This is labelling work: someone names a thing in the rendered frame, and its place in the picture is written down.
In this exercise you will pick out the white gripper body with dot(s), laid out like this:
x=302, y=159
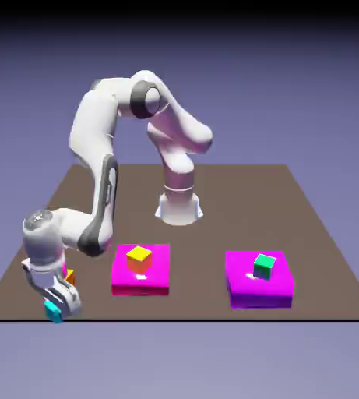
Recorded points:
x=64, y=297

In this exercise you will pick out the small cyan cube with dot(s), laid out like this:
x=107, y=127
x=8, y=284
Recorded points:
x=53, y=312

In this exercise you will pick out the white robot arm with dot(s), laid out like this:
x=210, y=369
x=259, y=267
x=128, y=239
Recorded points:
x=92, y=131

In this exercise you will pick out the small orange cube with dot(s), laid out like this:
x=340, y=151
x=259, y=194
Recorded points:
x=70, y=276

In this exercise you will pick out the small yellow cube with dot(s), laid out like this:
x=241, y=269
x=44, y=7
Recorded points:
x=139, y=259

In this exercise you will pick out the small green cube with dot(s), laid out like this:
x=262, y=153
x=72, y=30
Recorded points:
x=264, y=266

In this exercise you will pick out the large magenta box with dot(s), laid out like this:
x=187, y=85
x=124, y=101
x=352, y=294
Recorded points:
x=140, y=280

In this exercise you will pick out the large purple box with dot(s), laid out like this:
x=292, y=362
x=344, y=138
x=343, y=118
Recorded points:
x=258, y=288

